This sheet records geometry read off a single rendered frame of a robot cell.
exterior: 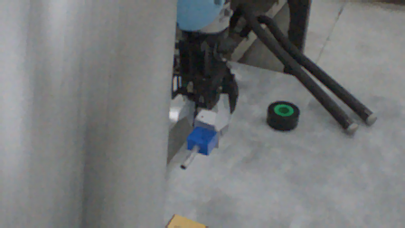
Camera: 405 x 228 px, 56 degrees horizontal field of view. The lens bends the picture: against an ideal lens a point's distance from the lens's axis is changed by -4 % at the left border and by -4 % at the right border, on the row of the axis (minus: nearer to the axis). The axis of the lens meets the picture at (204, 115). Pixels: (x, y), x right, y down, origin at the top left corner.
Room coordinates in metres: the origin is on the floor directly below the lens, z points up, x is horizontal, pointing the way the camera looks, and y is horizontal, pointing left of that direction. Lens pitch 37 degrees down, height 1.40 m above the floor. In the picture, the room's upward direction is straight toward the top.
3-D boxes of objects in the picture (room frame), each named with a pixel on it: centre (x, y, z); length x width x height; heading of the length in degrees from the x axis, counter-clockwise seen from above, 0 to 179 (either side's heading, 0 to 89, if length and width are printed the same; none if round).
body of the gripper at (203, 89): (0.55, 0.00, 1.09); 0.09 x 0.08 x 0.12; 155
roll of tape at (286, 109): (0.78, -0.19, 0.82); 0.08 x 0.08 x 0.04
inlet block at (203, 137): (0.54, 0.01, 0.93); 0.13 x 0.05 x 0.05; 155
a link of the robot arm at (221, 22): (0.56, 0.00, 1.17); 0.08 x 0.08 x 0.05
